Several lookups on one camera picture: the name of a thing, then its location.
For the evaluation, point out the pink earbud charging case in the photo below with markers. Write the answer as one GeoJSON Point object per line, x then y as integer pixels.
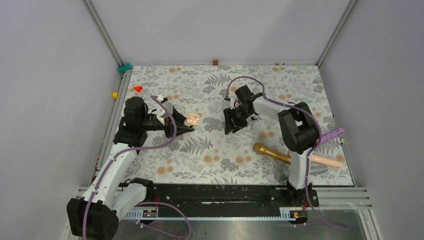
{"type": "Point", "coordinates": [192, 120]}

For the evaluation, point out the purple glitter microphone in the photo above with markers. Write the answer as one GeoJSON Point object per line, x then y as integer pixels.
{"type": "Point", "coordinates": [331, 135]}

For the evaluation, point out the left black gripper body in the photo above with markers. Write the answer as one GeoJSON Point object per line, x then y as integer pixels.
{"type": "Point", "coordinates": [154, 124]}

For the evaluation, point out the teal block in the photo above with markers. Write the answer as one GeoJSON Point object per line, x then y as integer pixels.
{"type": "Point", "coordinates": [124, 68]}

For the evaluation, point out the pink microphone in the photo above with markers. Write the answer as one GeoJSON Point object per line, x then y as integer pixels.
{"type": "Point", "coordinates": [325, 161]}

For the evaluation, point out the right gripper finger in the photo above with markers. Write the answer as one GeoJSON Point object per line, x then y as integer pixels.
{"type": "Point", "coordinates": [229, 126]}
{"type": "Point", "coordinates": [238, 124]}

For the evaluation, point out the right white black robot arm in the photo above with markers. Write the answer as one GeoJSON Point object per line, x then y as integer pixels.
{"type": "Point", "coordinates": [300, 132]}

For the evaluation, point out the red triangular block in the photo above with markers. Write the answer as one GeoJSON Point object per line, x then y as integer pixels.
{"type": "Point", "coordinates": [138, 88]}

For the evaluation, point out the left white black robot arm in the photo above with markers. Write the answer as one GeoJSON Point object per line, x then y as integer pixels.
{"type": "Point", "coordinates": [97, 213]}

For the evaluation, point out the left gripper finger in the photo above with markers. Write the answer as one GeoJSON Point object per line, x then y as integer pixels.
{"type": "Point", "coordinates": [178, 117]}
{"type": "Point", "coordinates": [180, 130]}

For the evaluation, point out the floral table mat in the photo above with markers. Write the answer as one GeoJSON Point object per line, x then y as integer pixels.
{"type": "Point", "coordinates": [208, 155]}

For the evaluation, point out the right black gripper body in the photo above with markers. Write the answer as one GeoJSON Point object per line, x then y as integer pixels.
{"type": "Point", "coordinates": [240, 112]}

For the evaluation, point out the gold microphone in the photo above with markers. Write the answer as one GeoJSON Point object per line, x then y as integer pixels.
{"type": "Point", "coordinates": [264, 150]}

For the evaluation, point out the grey microphone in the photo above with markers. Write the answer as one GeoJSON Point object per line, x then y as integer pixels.
{"type": "Point", "coordinates": [282, 175]}

